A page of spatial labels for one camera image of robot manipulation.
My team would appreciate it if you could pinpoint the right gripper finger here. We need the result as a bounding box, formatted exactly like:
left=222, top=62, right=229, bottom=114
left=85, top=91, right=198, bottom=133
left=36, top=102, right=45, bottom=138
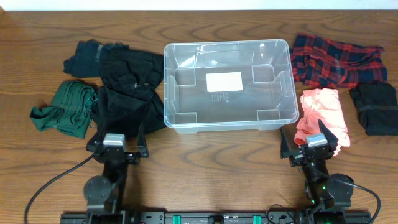
left=318, top=119, right=338, bottom=144
left=280, top=128, right=290, bottom=157

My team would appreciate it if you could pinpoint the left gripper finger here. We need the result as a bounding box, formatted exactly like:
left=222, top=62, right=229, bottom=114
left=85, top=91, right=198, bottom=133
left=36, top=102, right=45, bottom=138
left=90, top=123, right=106, bottom=147
left=137, top=123, right=147, bottom=152

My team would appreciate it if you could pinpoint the large black garment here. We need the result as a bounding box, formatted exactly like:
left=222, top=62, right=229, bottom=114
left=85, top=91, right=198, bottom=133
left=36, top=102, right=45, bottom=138
left=90, top=46, right=165, bottom=138

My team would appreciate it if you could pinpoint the dark navy garment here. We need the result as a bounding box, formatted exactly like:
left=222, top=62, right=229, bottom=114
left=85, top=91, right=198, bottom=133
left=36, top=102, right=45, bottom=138
left=63, top=39, right=130, bottom=78

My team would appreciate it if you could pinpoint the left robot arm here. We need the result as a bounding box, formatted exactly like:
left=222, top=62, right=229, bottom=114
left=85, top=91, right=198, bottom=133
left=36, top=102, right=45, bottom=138
left=83, top=123, right=149, bottom=223

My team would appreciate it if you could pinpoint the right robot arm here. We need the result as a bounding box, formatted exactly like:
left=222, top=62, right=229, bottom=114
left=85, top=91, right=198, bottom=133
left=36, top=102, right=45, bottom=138
left=280, top=120, right=354, bottom=223

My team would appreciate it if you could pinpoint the green folded garment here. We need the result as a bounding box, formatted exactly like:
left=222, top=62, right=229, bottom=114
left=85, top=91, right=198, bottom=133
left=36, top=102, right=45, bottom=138
left=30, top=80, right=97, bottom=139

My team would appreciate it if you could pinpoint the pink folded garment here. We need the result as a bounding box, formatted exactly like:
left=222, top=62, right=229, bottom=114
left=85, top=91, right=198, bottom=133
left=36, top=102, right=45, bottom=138
left=294, top=88, right=350, bottom=156

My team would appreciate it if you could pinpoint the black folded garment right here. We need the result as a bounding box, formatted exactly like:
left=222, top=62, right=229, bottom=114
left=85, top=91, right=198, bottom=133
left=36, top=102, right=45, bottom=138
left=349, top=81, right=397, bottom=136

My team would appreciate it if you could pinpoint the red plaid shirt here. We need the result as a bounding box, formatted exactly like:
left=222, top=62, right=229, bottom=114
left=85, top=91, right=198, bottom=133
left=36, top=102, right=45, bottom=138
left=290, top=34, right=388, bottom=88

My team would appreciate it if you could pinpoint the clear plastic storage bin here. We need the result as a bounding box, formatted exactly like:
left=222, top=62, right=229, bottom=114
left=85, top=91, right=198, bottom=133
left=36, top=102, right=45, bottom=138
left=164, top=39, right=299, bottom=134

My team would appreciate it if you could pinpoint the white label in bin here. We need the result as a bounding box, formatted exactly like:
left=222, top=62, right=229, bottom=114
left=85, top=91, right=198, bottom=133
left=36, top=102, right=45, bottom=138
left=206, top=72, right=243, bottom=93

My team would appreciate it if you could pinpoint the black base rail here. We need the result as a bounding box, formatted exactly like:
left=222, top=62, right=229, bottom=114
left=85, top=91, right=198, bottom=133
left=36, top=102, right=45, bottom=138
left=60, top=210, right=371, bottom=224

